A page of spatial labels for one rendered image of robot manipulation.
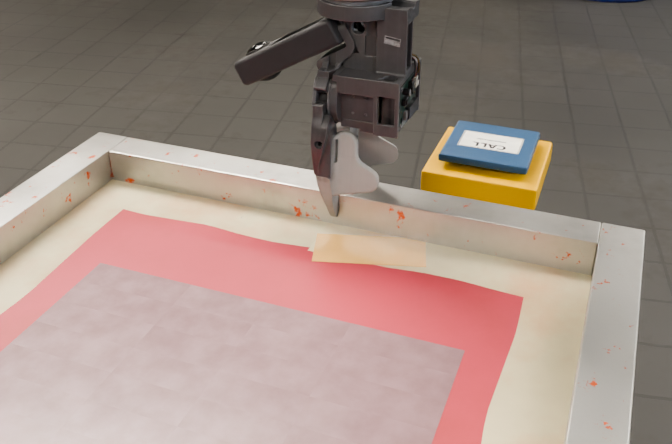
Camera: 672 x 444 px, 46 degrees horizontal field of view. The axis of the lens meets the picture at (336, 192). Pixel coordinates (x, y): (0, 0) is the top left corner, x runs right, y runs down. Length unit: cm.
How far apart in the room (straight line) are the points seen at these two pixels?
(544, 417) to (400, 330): 13
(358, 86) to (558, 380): 29
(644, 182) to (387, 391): 251
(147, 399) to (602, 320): 34
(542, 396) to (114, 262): 39
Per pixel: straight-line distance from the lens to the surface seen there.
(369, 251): 75
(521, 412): 60
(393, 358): 63
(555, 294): 72
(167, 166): 85
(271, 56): 73
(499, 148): 92
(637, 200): 292
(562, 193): 289
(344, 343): 64
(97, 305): 71
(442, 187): 90
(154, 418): 60
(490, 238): 74
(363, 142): 79
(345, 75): 70
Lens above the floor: 137
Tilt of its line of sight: 29 degrees down
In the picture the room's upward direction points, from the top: straight up
